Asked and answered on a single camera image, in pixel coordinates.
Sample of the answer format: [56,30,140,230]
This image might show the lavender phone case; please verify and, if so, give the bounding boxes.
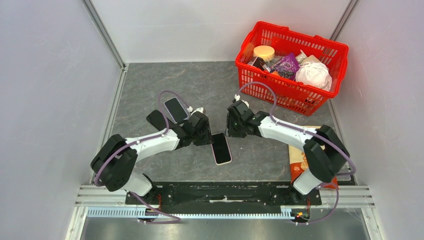
[163,96,191,125]

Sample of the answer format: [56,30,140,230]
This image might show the dark blue smartphone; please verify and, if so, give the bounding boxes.
[164,97,190,123]

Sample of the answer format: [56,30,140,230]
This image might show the beige phone case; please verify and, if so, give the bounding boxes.
[210,132,233,166]

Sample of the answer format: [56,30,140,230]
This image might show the black phone case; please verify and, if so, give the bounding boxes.
[146,109,167,131]

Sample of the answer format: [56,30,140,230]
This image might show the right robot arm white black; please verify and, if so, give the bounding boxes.
[226,100,350,205]

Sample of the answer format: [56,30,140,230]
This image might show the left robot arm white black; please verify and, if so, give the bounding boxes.
[90,107,212,204]

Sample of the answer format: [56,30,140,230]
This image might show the red plastic shopping basket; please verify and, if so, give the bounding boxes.
[235,21,349,116]

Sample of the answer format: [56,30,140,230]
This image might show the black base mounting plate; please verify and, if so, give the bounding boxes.
[143,181,322,214]

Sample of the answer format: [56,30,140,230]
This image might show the purple snack packet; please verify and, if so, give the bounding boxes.
[271,52,300,80]

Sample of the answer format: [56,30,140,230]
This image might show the cassava chips bag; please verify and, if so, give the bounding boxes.
[288,133,345,195]

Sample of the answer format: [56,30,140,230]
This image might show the yellow lid jar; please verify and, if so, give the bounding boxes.
[253,45,275,62]

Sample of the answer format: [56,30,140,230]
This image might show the white plastic bag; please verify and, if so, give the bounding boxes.
[295,61,333,92]

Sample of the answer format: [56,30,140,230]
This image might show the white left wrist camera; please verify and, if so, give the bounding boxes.
[190,107,205,115]

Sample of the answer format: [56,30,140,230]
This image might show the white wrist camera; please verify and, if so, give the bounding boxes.
[233,94,250,108]
[190,107,205,115]

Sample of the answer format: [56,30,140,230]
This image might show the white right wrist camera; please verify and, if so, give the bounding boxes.
[233,94,250,108]

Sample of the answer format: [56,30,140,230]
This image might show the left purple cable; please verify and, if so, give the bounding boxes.
[93,90,195,226]

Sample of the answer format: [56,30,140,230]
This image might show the purple cable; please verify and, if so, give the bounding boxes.
[93,90,195,226]
[233,81,357,226]

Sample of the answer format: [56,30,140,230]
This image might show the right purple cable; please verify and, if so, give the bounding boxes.
[233,81,357,226]

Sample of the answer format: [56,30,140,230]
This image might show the aluminium frame rail front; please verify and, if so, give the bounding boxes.
[75,185,375,220]

